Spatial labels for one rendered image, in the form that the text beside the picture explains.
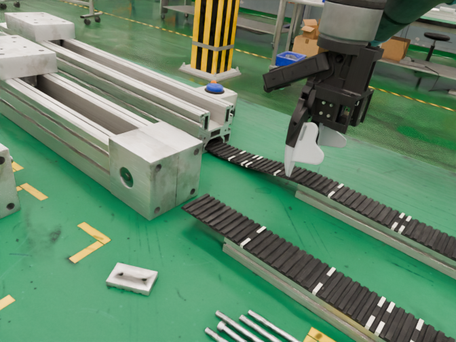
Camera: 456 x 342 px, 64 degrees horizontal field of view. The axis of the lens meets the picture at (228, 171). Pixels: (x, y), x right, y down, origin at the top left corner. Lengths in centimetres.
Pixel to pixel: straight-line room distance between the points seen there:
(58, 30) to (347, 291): 95
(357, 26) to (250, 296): 35
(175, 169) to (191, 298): 18
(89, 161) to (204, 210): 21
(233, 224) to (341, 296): 15
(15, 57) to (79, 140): 25
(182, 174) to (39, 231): 20
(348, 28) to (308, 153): 18
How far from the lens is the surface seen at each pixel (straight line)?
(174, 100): 71
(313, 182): 61
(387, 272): 54
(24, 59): 81
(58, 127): 66
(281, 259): 45
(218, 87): 85
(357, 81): 53
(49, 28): 111
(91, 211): 55
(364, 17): 51
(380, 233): 59
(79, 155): 63
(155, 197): 51
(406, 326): 44
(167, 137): 54
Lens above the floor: 111
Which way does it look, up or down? 30 degrees down
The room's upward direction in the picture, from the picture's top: 8 degrees clockwise
